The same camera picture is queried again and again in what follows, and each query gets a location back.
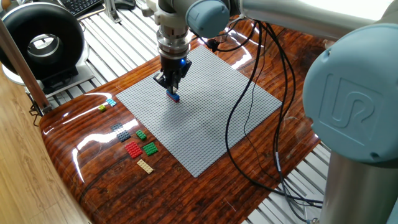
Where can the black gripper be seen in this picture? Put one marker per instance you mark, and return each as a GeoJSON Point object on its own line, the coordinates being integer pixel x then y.
{"type": "Point", "coordinates": [172, 70]}

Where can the blue long Lego brick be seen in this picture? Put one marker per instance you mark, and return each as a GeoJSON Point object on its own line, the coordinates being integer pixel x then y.
{"type": "Point", "coordinates": [173, 95]}

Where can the red long Lego brick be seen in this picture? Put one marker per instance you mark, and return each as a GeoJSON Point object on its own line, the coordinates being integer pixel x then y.
{"type": "Point", "coordinates": [173, 99]}

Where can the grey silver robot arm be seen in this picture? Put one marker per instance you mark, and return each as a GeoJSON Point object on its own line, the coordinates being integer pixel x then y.
{"type": "Point", "coordinates": [351, 99]}

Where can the grey Lego baseplate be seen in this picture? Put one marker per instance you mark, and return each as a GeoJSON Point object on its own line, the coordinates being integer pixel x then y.
{"type": "Point", "coordinates": [199, 124]}

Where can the light blue small Lego brick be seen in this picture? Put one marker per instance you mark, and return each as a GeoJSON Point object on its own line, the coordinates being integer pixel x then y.
{"type": "Point", "coordinates": [111, 102]}

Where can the green square Lego plate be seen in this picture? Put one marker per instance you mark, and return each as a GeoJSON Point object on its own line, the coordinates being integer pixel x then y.
{"type": "Point", "coordinates": [150, 148]}

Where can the dark grey Lego plate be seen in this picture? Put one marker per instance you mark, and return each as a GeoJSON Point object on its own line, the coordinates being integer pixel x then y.
{"type": "Point", "coordinates": [121, 132]}

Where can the lime green small Lego brick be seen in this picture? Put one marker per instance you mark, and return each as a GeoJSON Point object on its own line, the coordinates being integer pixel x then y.
{"type": "Point", "coordinates": [102, 108]}

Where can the red Lego plate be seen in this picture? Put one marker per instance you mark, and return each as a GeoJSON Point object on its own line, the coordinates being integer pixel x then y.
{"type": "Point", "coordinates": [133, 149]}

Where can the tan Lego plate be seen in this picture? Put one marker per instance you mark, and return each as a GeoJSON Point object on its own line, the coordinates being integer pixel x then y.
{"type": "Point", "coordinates": [145, 166]}

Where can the black computer mouse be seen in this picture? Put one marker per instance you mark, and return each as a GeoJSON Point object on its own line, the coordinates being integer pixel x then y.
{"type": "Point", "coordinates": [124, 4]}

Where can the black keyboard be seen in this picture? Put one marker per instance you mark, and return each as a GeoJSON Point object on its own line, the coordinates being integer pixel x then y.
{"type": "Point", "coordinates": [81, 6]}

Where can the glossy wood-grain table mat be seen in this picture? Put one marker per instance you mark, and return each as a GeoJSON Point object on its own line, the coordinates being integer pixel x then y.
{"type": "Point", "coordinates": [186, 199]}

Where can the brown wooden pole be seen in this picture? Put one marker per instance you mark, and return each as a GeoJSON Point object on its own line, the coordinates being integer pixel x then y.
{"type": "Point", "coordinates": [21, 68]}

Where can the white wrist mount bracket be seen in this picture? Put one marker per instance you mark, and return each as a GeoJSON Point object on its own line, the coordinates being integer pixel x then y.
{"type": "Point", "coordinates": [168, 17]}

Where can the aluminium bracket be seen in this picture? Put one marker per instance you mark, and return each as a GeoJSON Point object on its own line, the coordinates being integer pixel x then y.
{"type": "Point", "coordinates": [112, 12]}

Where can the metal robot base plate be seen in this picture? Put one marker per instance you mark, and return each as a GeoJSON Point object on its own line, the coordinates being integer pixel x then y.
{"type": "Point", "coordinates": [311, 214]}

